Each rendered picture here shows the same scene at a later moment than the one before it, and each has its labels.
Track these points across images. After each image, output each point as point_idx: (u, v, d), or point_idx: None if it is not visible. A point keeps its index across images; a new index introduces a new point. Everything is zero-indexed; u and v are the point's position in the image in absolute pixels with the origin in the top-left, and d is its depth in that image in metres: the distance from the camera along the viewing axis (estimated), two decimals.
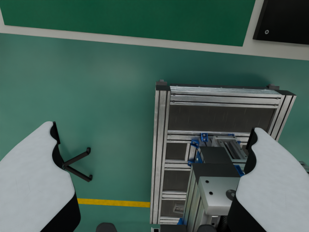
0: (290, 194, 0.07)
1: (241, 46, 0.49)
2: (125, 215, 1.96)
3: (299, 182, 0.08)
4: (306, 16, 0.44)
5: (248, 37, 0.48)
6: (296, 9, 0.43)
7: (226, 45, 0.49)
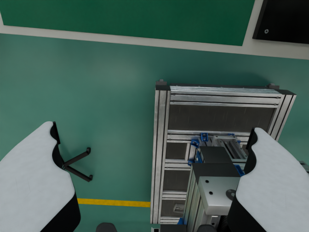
0: (290, 194, 0.07)
1: (241, 45, 0.49)
2: (126, 215, 1.96)
3: (299, 182, 0.08)
4: (305, 15, 0.44)
5: (248, 37, 0.48)
6: (296, 8, 0.43)
7: (226, 45, 0.49)
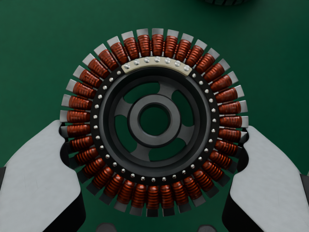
0: (283, 191, 0.07)
1: None
2: None
3: (290, 178, 0.08)
4: None
5: None
6: None
7: None
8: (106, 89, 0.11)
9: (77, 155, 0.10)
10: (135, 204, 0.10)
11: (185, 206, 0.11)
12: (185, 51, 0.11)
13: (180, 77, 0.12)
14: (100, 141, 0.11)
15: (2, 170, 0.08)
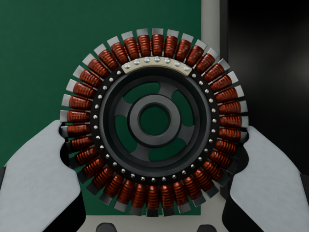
0: (283, 191, 0.07)
1: (197, 214, 0.19)
2: None
3: (290, 178, 0.08)
4: None
5: None
6: (304, 125, 0.17)
7: (158, 216, 0.19)
8: (106, 89, 0.11)
9: (77, 155, 0.10)
10: (135, 204, 0.10)
11: (185, 206, 0.11)
12: (185, 51, 0.11)
13: (180, 77, 0.12)
14: (100, 141, 0.11)
15: (2, 170, 0.08)
